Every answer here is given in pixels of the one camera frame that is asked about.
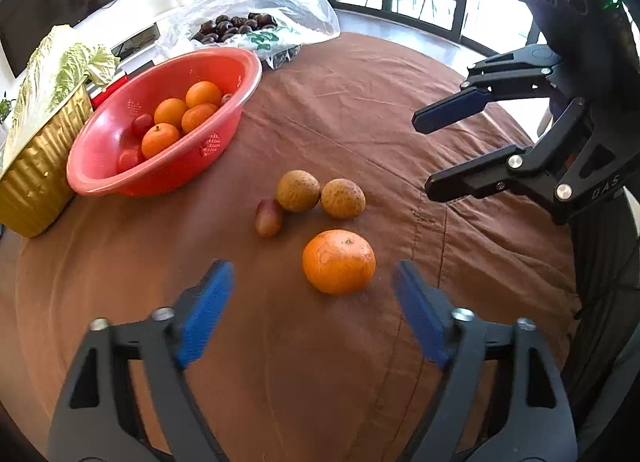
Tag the gold foil tray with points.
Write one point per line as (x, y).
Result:
(35, 182)

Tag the red cherry tomato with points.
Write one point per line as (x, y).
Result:
(129, 160)
(141, 125)

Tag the red grape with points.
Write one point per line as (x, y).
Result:
(268, 217)
(226, 98)

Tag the napa cabbage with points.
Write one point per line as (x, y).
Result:
(55, 72)

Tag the clear plastic bag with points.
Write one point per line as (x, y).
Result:
(295, 7)

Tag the pile of dark chestnuts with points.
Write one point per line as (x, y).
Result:
(235, 25)

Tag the red storage box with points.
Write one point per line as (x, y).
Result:
(107, 90)

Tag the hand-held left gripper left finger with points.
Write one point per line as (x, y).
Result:
(200, 314)

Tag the red plastic basin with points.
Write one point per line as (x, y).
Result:
(120, 162)

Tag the orange mandarin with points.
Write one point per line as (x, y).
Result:
(199, 118)
(203, 94)
(160, 140)
(339, 261)
(170, 112)

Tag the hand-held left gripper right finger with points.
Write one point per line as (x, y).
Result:
(420, 317)

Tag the brown longan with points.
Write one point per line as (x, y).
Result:
(342, 198)
(298, 190)

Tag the white television cabinet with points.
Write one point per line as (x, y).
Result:
(142, 37)

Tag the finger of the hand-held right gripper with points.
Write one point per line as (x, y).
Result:
(450, 110)
(480, 180)

